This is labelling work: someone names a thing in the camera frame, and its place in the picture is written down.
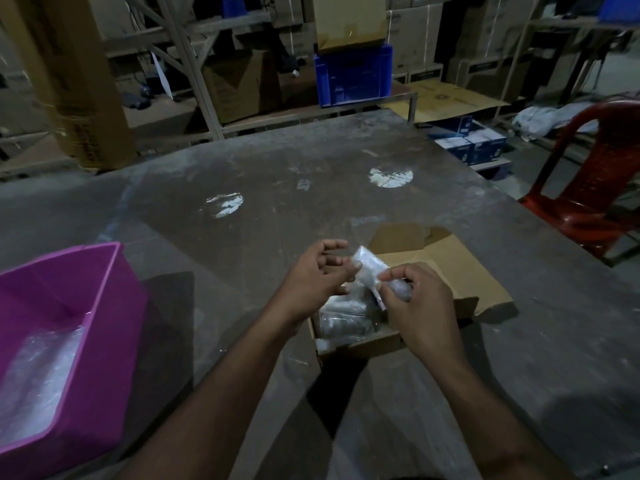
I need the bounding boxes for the person's right hand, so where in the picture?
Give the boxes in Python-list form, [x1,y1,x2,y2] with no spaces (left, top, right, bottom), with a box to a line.
[377,262,470,371]

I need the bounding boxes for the person's left hand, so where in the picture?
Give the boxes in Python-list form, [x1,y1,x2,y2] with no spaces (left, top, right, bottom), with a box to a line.
[267,238,363,333]

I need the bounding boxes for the bubble items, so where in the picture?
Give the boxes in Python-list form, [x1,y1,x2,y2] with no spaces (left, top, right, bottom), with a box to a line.
[317,317,386,341]

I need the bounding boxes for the small brown cardboard box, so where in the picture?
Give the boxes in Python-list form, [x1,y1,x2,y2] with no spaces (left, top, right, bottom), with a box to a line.
[309,223,515,369]

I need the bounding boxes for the clear bubble wrap sheet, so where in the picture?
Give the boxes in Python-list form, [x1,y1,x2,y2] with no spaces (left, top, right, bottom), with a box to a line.
[349,245,413,311]

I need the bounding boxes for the pile of bubble wrap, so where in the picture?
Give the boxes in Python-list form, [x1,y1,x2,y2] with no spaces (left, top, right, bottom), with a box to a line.
[0,324,87,445]

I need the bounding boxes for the person's right forearm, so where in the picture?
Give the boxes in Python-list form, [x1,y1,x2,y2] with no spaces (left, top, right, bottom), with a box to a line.
[432,354,576,480]

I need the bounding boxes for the person's left forearm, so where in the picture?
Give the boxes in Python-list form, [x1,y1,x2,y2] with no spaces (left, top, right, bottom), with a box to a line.
[117,317,303,480]

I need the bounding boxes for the dark blue product box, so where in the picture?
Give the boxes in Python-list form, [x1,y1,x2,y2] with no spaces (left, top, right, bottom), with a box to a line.
[429,114,475,138]

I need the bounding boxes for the flattened printed cardboard sheet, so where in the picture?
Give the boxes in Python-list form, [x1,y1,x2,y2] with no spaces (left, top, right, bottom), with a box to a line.
[382,79,512,124]

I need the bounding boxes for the flat cardboard sheet with tape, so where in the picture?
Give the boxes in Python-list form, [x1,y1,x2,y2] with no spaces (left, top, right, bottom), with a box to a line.
[312,0,389,53]

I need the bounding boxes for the tall narrow cardboard carton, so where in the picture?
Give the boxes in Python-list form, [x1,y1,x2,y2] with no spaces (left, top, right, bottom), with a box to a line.
[0,0,139,171]

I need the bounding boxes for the pink plastic bin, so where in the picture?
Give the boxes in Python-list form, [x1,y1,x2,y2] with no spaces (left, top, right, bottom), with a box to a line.
[0,242,149,480]

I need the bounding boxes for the red plastic chair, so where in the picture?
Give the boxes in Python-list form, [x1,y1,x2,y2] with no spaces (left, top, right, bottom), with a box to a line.
[519,99,640,261]

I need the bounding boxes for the open brown carton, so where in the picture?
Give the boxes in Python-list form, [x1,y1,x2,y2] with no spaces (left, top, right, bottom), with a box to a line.
[202,49,282,125]

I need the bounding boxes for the blue plastic crate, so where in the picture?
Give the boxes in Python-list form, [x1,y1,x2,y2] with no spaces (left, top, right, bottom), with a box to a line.
[313,44,395,108]

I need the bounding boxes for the white plastic bag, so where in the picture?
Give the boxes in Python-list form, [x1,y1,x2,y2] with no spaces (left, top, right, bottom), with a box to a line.
[512,102,599,141]

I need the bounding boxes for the grey metal storage rack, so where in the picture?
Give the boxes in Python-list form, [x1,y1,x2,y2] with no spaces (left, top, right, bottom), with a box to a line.
[99,0,419,145]

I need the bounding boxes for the white paper sheet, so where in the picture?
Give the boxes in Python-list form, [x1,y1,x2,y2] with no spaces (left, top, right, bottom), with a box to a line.
[151,52,175,99]

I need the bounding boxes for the small dark object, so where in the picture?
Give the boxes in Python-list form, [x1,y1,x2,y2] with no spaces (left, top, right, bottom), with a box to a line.
[121,84,155,109]

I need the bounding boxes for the blue plastic tray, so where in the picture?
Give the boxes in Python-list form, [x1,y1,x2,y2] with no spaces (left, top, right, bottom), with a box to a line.
[597,0,640,23]

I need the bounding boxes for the metal frame table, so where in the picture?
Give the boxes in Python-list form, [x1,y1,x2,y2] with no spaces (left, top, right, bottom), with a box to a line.
[495,14,640,125]

